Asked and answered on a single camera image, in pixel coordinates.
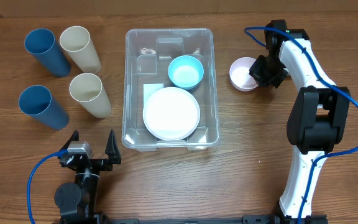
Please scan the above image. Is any right blue cable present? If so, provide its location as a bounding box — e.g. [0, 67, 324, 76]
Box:
[244, 26, 358, 224]

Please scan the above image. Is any left blue cable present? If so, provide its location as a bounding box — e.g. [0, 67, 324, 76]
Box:
[26, 149, 69, 224]

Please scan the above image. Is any light blue bowl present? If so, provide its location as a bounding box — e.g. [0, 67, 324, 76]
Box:
[168, 55, 204, 90]

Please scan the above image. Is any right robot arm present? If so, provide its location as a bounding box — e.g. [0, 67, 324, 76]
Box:
[249, 20, 349, 223]

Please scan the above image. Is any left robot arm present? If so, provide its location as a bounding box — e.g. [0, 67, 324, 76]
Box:
[54, 130, 121, 223]

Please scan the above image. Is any blue cup upper left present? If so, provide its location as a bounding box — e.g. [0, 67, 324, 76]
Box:
[24, 28, 71, 78]

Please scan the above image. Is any white label in bin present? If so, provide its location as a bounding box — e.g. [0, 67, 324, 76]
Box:
[143, 83, 164, 104]

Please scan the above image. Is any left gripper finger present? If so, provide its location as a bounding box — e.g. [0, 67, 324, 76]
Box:
[105, 129, 121, 164]
[60, 130, 79, 151]

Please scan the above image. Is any pink plate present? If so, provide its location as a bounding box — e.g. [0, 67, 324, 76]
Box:
[142, 87, 201, 141]

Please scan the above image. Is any blue cup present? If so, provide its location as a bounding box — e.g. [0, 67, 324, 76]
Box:
[24, 28, 71, 78]
[19, 85, 70, 130]

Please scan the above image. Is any beige cup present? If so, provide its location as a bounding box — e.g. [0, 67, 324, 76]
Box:
[69, 73, 112, 118]
[59, 26, 102, 74]

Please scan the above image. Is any blue cable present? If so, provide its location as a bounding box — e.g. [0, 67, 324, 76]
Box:
[244, 26, 358, 224]
[26, 149, 69, 224]

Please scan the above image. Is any blue cup lower left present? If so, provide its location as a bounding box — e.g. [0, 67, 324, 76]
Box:
[19, 85, 70, 130]

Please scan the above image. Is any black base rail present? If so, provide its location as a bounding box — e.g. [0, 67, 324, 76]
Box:
[104, 214, 328, 224]

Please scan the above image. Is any clear plastic storage bin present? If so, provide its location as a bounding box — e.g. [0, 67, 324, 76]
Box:
[122, 28, 219, 151]

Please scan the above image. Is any pink bowl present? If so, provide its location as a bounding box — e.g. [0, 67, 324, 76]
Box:
[229, 57, 258, 91]

